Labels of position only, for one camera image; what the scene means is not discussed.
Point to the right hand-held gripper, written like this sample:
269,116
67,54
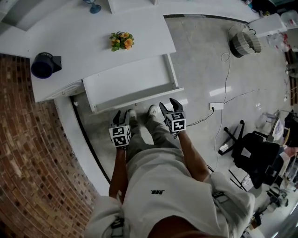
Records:
178,124

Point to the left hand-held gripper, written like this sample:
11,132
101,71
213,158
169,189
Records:
118,137

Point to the white cabinet drawer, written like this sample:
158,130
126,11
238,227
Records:
125,79

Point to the person's left forearm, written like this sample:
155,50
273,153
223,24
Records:
118,174

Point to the person's right forearm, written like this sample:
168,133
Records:
193,158

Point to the white cabinet counter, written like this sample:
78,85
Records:
76,46

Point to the purple desk fan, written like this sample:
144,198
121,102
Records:
43,66

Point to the person's left white shoe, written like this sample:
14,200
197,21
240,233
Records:
132,115

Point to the person's white shoe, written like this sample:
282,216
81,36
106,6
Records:
132,115
152,111

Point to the person's right white shoe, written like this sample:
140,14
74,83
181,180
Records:
152,111

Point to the person's grey trousers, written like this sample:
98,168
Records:
158,137

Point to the white power strip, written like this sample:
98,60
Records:
216,106

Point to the white curved plinth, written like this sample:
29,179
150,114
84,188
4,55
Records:
74,139

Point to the potted orange flower plant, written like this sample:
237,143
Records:
122,41

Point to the person's white shirt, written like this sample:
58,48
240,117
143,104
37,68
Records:
167,197

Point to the black office chair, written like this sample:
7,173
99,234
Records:
253,158

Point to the woven grey basket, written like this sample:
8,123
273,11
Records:
244,43

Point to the white shelf unit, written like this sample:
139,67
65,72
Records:
130,5

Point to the teal lantern ornament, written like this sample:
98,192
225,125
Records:
94,8

